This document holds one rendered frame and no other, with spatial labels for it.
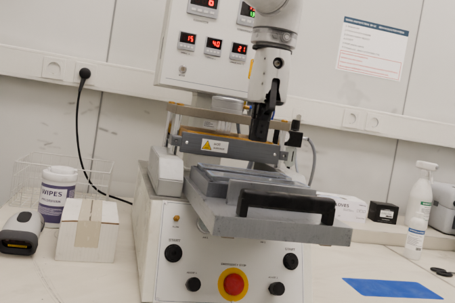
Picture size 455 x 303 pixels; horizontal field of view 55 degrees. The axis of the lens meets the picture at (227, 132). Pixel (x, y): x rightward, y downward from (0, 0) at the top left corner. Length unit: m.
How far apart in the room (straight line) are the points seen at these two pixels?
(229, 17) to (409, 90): 0.99
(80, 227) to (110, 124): 0.68
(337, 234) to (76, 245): 0.55
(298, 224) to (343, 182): 1.19
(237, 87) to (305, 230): 0.62
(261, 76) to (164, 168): 0.27
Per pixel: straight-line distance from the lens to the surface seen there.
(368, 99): 1.86
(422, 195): 1.76
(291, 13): 0.80
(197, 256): 0.86
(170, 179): 0.86
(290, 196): 0.65
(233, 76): 1.20
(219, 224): 0.62
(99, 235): 0.99
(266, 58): 0.78
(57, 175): 1.17
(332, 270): 1.21
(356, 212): 1.63
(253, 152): 0.98
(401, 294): 1.18
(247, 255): 0.89
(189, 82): 1.17
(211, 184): 0.72
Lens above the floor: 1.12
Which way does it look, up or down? 3 degrees down
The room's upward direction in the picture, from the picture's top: 9 degrees clockwise
